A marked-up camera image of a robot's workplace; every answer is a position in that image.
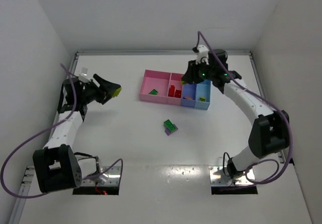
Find yellow-green lego plate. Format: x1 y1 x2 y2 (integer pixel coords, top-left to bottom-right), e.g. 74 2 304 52
111 87 122 98

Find red lego brick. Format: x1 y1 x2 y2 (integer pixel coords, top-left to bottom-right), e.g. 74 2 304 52
168 85 176 97
174 90 182 98

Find green lego brick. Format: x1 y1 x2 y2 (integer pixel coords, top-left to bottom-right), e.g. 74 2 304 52
148 89 158 96
164 119 176 132

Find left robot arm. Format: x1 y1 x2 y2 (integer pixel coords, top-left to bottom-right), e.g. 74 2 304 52
33 74 121 194

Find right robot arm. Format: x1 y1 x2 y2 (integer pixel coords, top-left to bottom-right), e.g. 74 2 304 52
181 45 290 178

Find dark blue container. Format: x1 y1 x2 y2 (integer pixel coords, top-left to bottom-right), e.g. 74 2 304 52
181 84 196 108

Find pink small container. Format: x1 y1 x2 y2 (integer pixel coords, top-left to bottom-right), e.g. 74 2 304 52
167 73 183 106

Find light blue container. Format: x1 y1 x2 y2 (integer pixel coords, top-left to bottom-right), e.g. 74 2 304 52
195 81 211 110

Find pink large container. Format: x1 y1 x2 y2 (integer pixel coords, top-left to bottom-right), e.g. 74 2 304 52
139 69 171 104

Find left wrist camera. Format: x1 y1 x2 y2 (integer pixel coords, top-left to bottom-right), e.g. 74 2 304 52
76 67 91 83

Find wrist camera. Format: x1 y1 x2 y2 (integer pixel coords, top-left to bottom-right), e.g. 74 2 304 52
192 45 209 64
76 67 91 83

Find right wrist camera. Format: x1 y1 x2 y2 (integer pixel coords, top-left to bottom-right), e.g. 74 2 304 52
192 45 209 64

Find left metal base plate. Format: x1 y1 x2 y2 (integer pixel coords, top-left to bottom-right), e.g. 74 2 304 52
81 165 122 187

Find metal base plate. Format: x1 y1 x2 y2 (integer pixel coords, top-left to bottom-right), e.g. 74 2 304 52
81 165 122 187
208 166 255 187

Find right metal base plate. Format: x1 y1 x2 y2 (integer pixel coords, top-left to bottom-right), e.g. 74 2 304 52
208 166 255 187

